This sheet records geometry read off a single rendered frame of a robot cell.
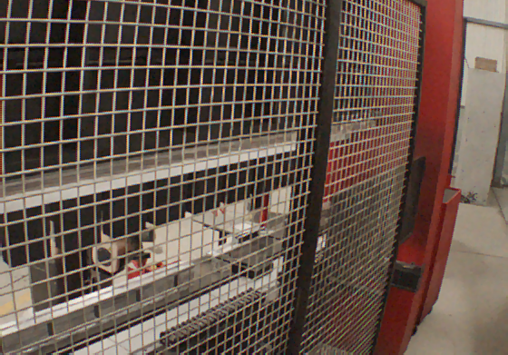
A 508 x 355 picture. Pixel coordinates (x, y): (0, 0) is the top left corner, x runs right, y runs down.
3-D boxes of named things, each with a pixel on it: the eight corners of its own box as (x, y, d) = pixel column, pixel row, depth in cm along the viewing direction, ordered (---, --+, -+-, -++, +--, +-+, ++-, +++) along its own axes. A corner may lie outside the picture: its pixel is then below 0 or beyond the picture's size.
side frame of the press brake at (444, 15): (299, 316, 357) (336, -21, 308) (407, 350, 312) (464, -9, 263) (280, 329, 337) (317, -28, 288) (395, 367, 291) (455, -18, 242)
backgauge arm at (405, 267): (310, 257, 275) (314, 232, 272) (420, 287, 241) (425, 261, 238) (303, 261, 269) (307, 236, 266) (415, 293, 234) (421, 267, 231)
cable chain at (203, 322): (250, 296, 168) (251, 286, 167) (265, 301, 165) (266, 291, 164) (159, 343, 132) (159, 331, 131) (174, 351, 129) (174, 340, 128)
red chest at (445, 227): (377, 298, 392) (400, 175, 370) (434, 313, 365) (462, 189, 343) (351, 321, 351) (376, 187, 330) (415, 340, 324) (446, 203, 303)
